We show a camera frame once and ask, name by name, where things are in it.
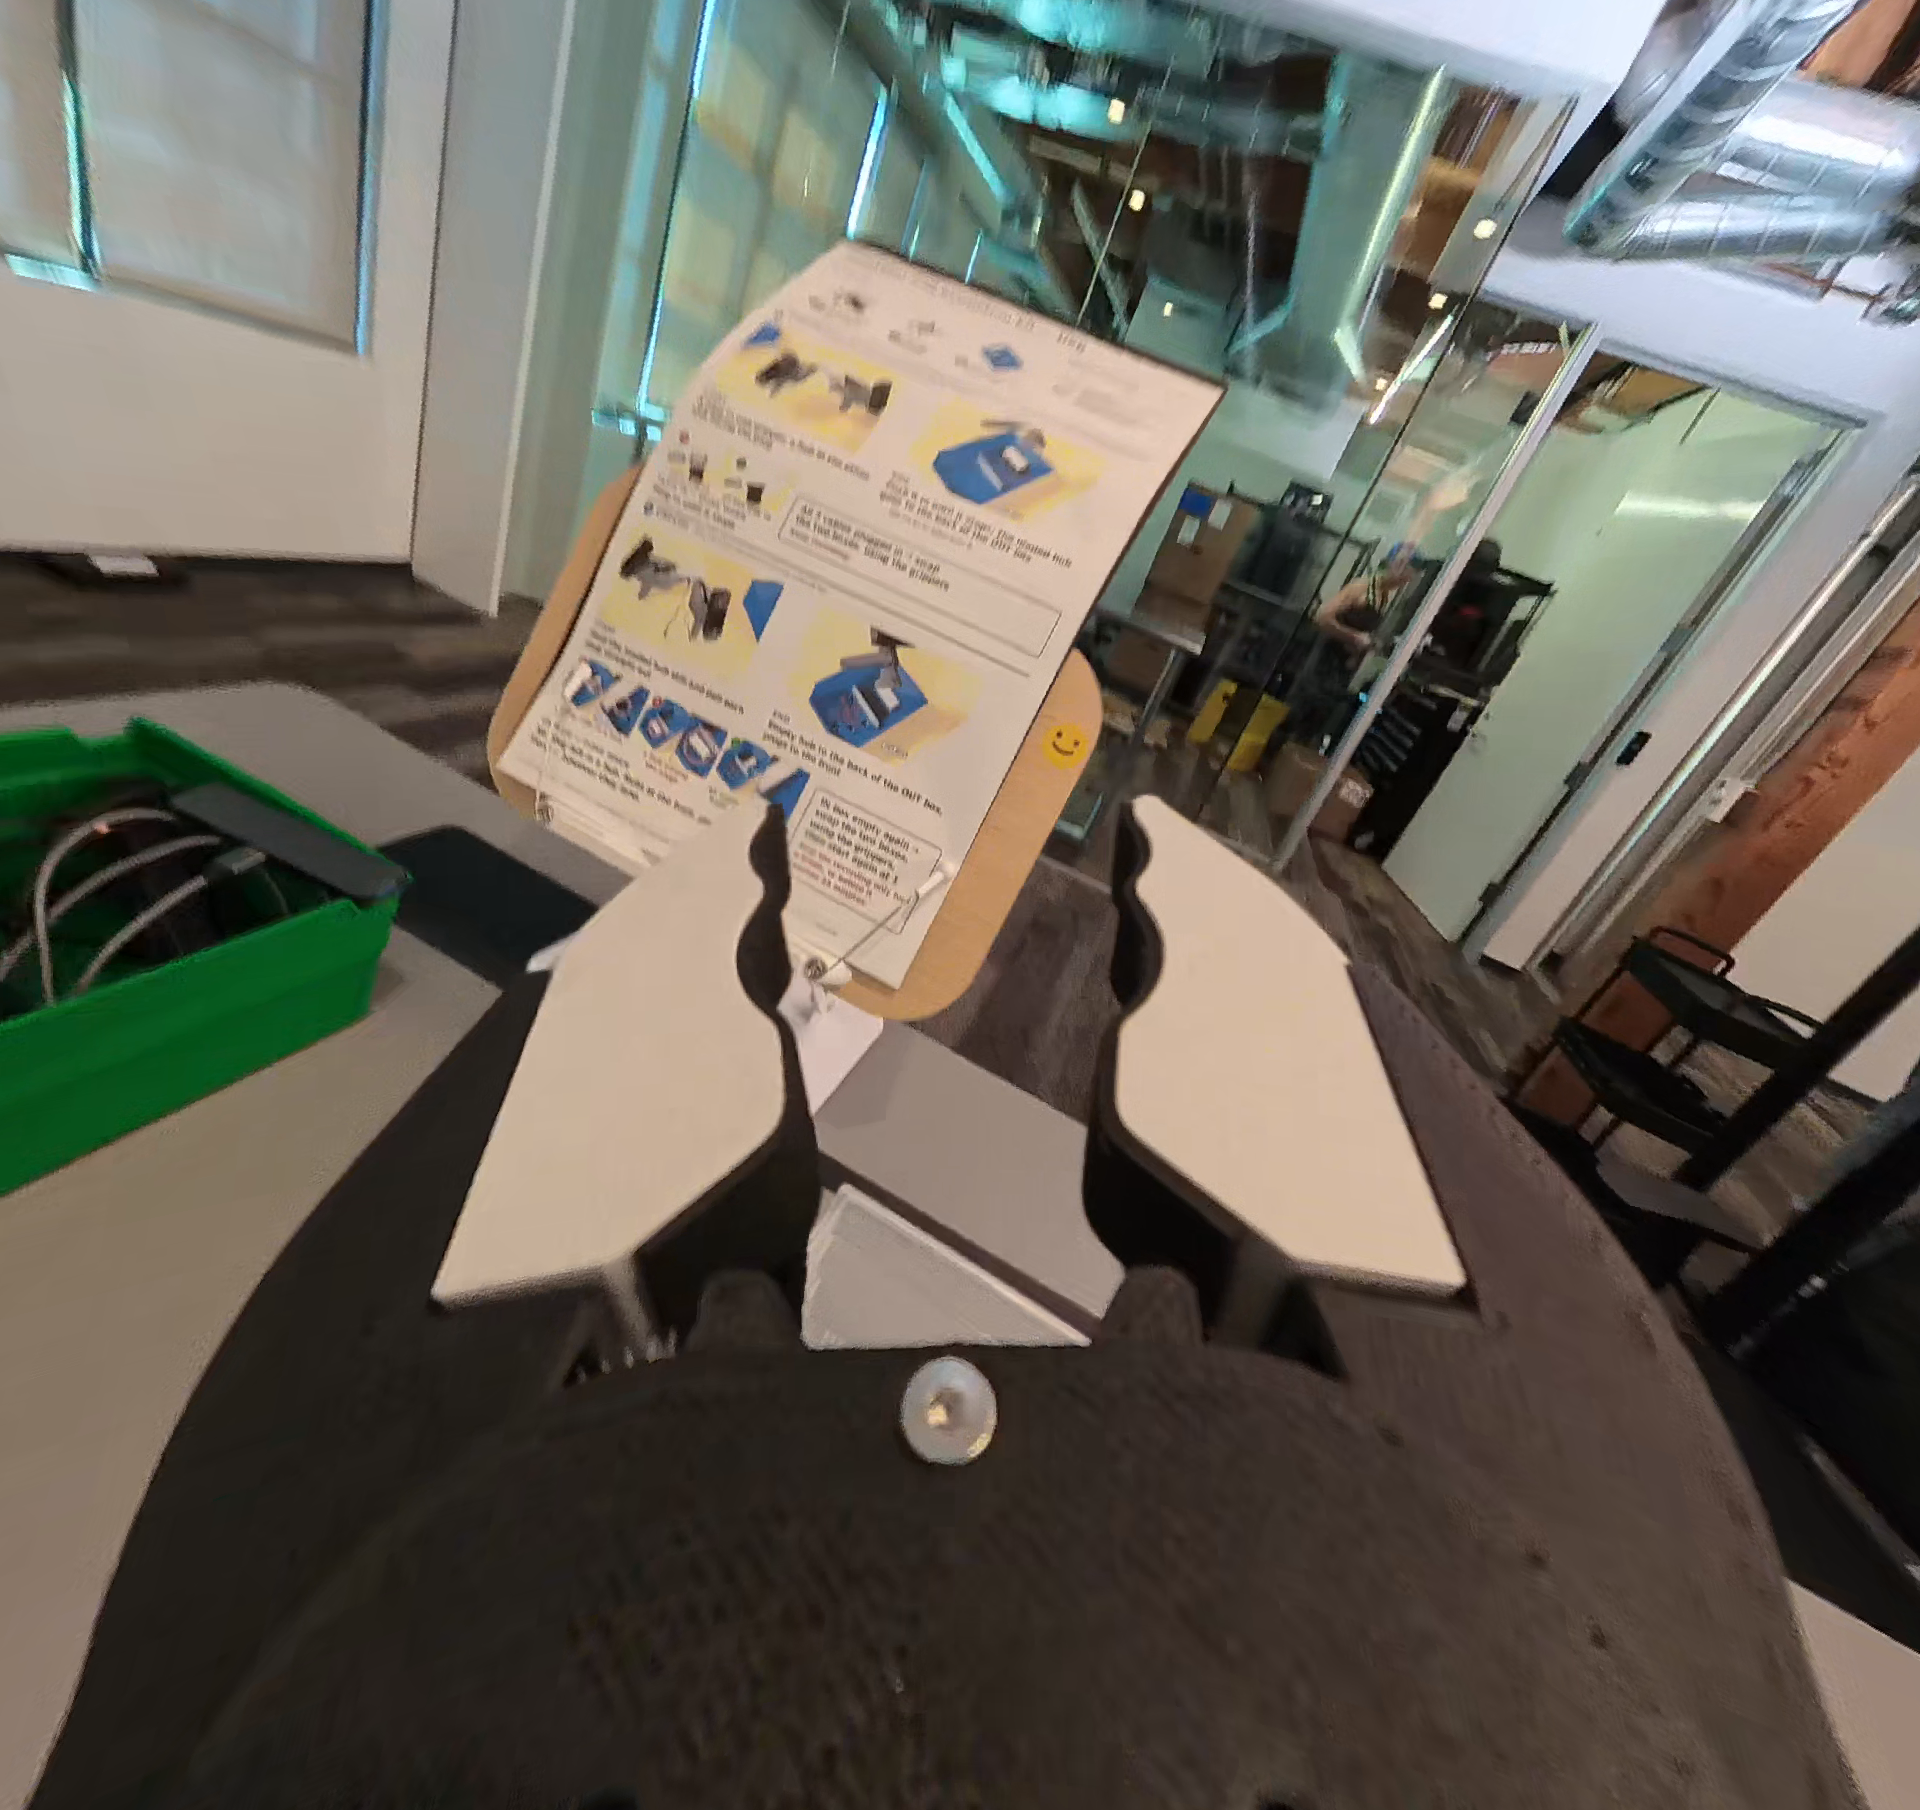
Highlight yellow step stool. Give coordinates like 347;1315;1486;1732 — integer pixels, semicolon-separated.
1199;686;1292;776

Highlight stacked cardboard boxes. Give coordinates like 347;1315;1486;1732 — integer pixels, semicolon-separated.
1138;488;1269;688

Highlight black tool cabinet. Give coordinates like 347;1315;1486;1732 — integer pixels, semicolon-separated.
1357;567;1559;861

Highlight instruction poster on board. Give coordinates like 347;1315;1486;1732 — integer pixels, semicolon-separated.
486;468;1105;1025

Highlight silver ventilation duct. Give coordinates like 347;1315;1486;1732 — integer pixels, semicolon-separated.
1563;0;1920;270

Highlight clear plastic bin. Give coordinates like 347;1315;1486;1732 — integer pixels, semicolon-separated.
804;1182;1092;1350

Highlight grey braided usb cable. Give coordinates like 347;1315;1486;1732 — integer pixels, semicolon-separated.
0;810;226;1011

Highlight grey usb hub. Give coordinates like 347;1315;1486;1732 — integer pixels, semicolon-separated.
166;783;411;903

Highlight illustrated instruction poster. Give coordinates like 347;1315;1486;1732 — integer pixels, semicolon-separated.
499;247;1228;991

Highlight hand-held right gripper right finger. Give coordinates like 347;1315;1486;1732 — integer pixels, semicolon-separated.
1084;795;1470;1313

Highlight green plastic bin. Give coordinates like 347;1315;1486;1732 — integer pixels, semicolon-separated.
0;720;411;1199

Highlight black utility cart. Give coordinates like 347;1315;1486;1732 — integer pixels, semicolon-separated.
1517;925;1828;1205

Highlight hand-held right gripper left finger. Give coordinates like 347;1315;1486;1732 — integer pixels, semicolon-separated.
429;799;822;1315

